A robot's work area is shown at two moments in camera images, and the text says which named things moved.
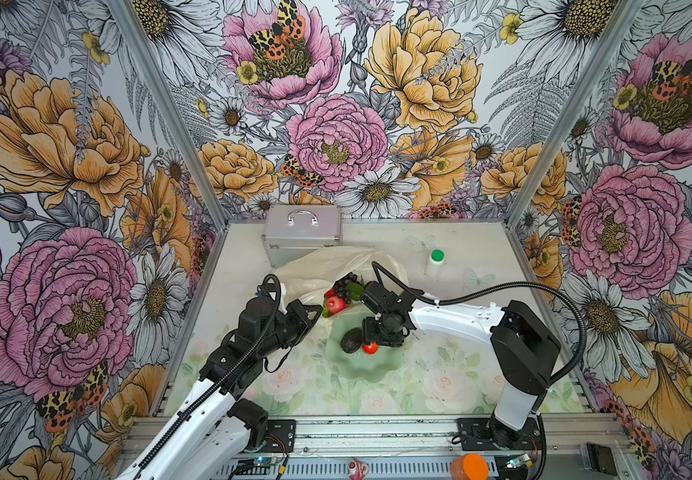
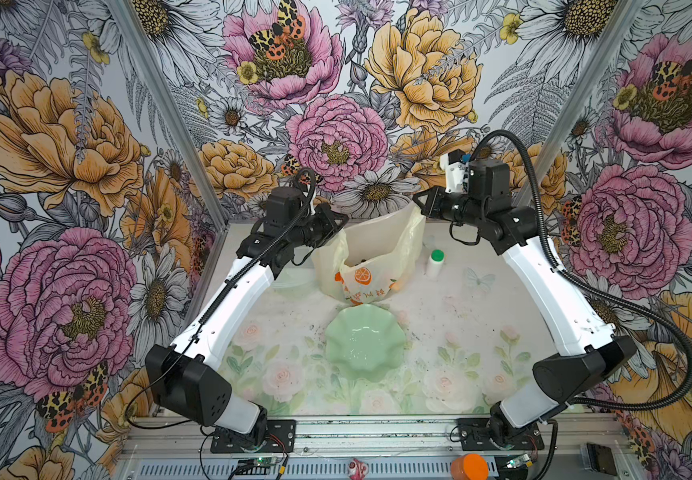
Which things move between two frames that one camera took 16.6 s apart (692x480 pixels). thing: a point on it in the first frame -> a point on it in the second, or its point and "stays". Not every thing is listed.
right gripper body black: (382, 331) -> (459, 207)
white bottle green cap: (435, 264) stays
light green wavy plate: (360, 364) stays
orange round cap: (469, 467) stays
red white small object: (357, 470) stays
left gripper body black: (286, 332) -> (317, 228)
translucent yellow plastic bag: (309, 280) -> (369, 261)
